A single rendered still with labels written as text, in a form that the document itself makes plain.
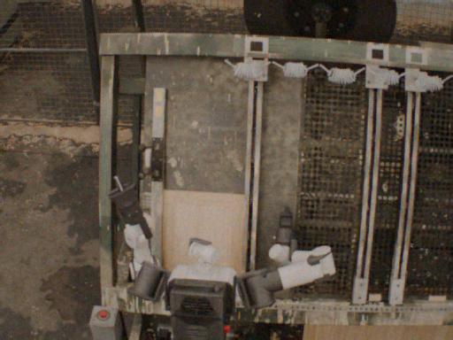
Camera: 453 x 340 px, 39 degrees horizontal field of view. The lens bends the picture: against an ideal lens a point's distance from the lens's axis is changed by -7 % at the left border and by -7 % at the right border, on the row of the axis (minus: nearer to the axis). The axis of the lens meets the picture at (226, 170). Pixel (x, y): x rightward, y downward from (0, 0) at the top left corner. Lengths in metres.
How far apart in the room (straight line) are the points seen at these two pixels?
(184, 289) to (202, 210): 0.64
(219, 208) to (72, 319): 1.61
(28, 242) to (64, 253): 0.31
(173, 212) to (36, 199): 2.28
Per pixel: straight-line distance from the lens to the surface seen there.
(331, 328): 3.67
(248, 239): 3.12
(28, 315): 4.47
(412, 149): 3.06
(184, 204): 3.14
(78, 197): 5.20
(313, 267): 2.68
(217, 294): 2.55
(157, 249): 3.19
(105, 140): 3.14
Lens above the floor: 3.36
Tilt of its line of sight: 39 degrees down
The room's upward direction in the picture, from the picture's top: 1 degrees counter-clockwise
